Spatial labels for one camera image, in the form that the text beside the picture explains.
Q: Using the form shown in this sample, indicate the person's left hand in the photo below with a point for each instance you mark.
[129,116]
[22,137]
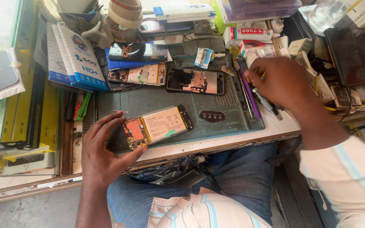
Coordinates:
[98,158]

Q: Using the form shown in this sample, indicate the person's right hand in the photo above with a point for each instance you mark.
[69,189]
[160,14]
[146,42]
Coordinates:
[280,82]

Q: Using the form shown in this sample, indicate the person's right fingers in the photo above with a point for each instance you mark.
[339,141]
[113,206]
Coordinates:
[253,74]

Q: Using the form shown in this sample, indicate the phone with white battery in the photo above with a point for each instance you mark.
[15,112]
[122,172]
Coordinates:
[162,125]

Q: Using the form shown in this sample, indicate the purple pry tool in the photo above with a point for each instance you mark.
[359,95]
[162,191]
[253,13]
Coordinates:
[251,98]

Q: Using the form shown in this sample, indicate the red white small box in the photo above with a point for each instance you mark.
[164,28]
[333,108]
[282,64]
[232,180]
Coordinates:
[258,50]

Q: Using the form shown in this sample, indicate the silver tweezers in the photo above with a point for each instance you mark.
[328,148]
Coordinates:
[246,98]

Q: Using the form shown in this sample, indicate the grey screwdriver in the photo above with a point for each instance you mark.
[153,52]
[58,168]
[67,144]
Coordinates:
[266,104]

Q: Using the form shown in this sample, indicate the white red glue tube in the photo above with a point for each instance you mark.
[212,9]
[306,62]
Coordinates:
[249,33]

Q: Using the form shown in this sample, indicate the small blue label glue bottle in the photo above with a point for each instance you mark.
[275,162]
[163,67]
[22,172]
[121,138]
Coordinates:
[204,58]

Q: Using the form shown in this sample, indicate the white multiport charger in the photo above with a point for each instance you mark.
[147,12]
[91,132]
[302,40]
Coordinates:
[299,46]

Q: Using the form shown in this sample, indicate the green plastic container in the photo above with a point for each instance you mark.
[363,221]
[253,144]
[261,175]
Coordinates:
[221,19]

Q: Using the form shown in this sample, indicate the purple plastic boxes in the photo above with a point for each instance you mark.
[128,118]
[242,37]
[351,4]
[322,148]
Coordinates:
[258,9]

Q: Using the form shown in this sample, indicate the grey metal holder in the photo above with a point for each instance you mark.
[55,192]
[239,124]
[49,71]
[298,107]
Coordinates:
[202,30]

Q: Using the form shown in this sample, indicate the green repair mat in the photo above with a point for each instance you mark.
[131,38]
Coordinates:
[185,110]

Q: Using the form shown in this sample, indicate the heap of phone parts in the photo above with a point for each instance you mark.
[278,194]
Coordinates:
[337,95]

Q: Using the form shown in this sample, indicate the white blue flat box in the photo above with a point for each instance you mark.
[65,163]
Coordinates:
[185,12]

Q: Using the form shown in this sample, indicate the clear plastic bag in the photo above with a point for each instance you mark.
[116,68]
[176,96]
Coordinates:
[325,14]

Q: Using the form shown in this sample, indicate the person's blue jeans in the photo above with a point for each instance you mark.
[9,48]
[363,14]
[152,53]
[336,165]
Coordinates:
[242,177]

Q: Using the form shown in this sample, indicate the opened phone with taped battery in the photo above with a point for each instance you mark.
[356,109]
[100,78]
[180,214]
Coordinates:
[138,75]

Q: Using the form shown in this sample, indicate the glossy black flat box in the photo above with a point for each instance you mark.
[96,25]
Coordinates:
[138,51]

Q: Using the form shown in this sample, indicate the drawer of black blue scraps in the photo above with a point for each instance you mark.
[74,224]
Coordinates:
[176,172]

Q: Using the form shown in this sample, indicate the small pink sim tray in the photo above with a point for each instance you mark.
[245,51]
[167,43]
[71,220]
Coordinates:
[120,111]

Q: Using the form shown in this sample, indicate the beige tape rolls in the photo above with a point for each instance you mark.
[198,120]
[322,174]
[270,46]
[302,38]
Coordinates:
[125,14]

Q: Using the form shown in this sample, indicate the person's striped shirt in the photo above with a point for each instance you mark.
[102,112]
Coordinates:
[347,183]

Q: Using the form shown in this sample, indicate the grey cloth glove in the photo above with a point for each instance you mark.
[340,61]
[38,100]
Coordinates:
[97,33]

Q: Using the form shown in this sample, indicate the white blue screen protector packet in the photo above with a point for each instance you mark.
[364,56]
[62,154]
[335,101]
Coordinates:
[62,63]
[86,60]
[52,60]

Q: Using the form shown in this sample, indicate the green pry tool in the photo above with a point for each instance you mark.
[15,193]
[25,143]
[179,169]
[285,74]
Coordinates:
[84,106]

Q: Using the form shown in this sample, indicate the red tool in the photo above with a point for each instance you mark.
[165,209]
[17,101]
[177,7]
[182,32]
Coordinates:
[78,110]

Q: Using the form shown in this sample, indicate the black tool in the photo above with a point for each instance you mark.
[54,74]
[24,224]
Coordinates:
[70,106]

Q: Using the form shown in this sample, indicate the stack of yellow boxes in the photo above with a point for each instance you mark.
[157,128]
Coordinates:
[27,107]

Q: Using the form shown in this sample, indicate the opened black phone frame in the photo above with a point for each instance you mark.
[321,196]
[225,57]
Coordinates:
[196,81]

